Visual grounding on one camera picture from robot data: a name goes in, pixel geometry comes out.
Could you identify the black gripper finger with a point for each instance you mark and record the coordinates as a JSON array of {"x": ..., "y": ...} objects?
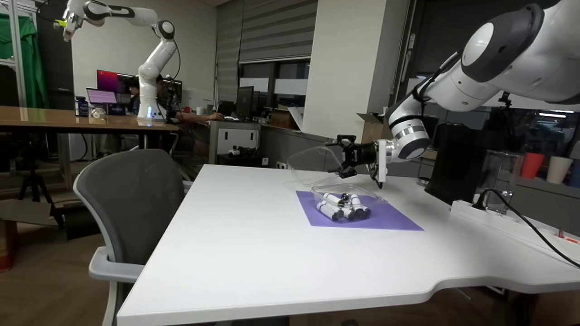
[
  {"x": 347, "y": 171},
  {"x": 347, "y": 141}
]

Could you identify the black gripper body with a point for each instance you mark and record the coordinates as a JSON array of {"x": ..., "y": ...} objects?
[{"x": 361, "y": 155}]

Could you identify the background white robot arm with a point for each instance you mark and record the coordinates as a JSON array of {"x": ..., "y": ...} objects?
[{"x": 160, "y": 52}]

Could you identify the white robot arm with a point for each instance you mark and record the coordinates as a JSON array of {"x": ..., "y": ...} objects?
[{"x": 531, "y": 54}]

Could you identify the cardboard box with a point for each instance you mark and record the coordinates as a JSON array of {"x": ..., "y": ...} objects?
[{"x": 374, "y": 128}]

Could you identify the purple mat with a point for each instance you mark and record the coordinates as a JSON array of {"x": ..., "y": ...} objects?
[{"x": 383, "y": 217}]

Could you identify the black computer tower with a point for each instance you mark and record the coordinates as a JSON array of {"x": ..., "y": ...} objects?
[{"x": 459, "y": 164}]

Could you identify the white drawer cabinet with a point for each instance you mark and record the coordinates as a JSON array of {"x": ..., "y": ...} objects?
[{"x": 229, "y": 135}]

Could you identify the red cup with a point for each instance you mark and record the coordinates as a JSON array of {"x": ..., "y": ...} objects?
[{"x": 531, "y": 166}]

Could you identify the white cup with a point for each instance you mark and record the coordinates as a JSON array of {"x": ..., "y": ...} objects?
[{"x": 557, "y": 170}]

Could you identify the grey office chair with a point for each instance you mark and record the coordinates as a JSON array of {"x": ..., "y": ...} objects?
[{"x": 133, "y": 197}]

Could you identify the pink laptop screen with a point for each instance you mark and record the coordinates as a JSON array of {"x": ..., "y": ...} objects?
[{"x": 95, "y": 97}]

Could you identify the black tripod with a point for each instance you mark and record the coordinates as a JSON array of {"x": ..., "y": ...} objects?
[{"x": 31, "y": 184}]

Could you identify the green cloth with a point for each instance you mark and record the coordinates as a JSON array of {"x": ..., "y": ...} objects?
[{"x": 33, "y": 70}]

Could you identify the wooden background table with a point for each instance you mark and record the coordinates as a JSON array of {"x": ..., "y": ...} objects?
[{"x": 66, "y": 122}]

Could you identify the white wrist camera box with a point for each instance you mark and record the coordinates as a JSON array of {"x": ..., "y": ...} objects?
[{"x": 383, "y": 151}]

